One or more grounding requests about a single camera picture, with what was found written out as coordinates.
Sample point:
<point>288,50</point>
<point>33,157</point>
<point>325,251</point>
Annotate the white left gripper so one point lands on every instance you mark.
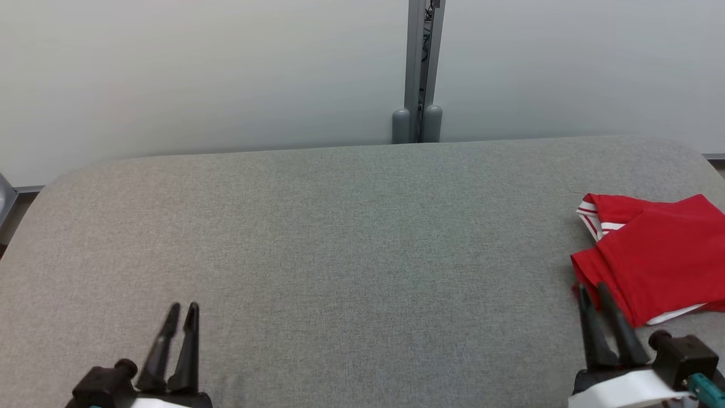
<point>170,402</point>

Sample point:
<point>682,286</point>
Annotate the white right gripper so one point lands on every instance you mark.
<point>617,391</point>

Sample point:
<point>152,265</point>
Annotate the red Bulls 23 jersey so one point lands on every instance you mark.
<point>668,255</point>

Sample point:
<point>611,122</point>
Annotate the white partition panel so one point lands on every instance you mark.
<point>595,56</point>

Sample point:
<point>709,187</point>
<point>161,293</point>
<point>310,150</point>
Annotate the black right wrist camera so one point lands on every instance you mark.
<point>685,357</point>

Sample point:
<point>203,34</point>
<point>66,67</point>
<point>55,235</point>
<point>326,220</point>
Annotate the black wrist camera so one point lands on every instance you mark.
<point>685,357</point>
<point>102,385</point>

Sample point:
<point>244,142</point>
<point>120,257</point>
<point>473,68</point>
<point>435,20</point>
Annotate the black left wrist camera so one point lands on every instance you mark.
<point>102,385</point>

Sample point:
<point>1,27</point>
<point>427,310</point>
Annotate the teal right camera connector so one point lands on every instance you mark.
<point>705,388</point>

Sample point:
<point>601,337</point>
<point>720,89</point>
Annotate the grey metal partition post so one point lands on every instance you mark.
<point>416,56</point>

